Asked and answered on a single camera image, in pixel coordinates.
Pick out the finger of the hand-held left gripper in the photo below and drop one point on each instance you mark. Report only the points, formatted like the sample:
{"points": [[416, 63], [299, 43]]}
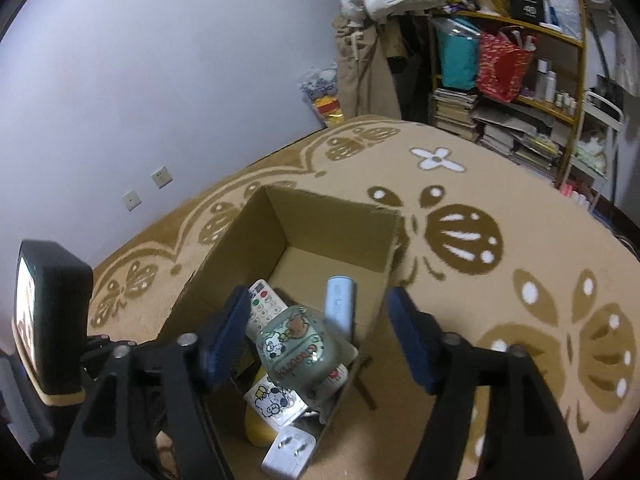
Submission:
{"points": [[97, 347]]}

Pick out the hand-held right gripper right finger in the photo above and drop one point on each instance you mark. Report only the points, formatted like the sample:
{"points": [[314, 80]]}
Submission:
{"points": [[412, 345]]}

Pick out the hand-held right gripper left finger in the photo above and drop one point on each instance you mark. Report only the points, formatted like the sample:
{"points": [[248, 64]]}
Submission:
{"points": [[230, 340]]}

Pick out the white remote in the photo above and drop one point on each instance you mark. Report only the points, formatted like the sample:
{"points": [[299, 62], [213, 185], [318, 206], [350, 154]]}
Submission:
{"points": [[267, 310]]}

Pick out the green cartoon case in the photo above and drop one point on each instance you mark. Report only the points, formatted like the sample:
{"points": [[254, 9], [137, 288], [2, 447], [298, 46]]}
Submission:
{"points": [[300, 350]]}

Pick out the white cartoon case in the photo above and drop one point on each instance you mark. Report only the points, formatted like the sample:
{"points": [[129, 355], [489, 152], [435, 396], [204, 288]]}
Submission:
{"points": [[272, 400]]}

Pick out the white tube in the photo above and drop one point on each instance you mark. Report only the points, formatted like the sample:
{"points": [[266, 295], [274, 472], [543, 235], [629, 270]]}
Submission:
{"points": [[337, 377]]}

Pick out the light blue power bank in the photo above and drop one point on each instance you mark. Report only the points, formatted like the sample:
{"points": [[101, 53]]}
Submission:
{"points": [[340, 300]]}

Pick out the yellow rounded object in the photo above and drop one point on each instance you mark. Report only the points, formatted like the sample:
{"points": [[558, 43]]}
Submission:
{"points": [[257, 432]]}

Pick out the brown cardboard box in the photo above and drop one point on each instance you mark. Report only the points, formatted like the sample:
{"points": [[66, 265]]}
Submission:
{"points": [[325, 230]]}

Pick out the stack of books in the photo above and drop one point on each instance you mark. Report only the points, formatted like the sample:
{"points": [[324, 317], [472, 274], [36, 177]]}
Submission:
{"points": [[452, 110]]}

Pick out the pale green packet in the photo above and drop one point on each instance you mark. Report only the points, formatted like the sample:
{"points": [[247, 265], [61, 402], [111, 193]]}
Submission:
{"points": [[590, 155]]}

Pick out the bag of plush toys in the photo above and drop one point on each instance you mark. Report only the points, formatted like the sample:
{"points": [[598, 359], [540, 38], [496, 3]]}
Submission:
{"points": [[322, 95]]}

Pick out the beige coat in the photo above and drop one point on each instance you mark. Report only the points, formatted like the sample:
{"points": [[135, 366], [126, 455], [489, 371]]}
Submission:
{"points": [[360, 75]]}

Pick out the teal bag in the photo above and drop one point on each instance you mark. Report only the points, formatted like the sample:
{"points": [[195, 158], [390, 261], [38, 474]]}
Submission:
{"points": [[457, 60]]}

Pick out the red patterned bag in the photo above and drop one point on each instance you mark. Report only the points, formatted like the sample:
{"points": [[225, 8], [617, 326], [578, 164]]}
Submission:
{"points": [[500, 70]]}

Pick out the row of small bottles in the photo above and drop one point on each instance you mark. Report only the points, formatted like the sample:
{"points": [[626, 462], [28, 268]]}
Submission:
{"points": [[550, 85]]}

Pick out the white cart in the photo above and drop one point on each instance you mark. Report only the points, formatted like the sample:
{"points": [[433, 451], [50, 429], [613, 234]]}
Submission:
{"points": [[607, 105]]}

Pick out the wooden shelf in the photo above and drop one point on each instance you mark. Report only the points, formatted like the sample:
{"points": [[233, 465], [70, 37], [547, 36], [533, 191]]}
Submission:
{"points": [[560, 37]]}

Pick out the black box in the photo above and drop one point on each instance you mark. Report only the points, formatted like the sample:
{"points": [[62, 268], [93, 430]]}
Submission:
{"points": [[525, 2]]}

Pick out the white wall socket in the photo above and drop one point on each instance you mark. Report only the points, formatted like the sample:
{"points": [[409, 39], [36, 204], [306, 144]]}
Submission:
{"points": [[132, 200], [161, 176]]}

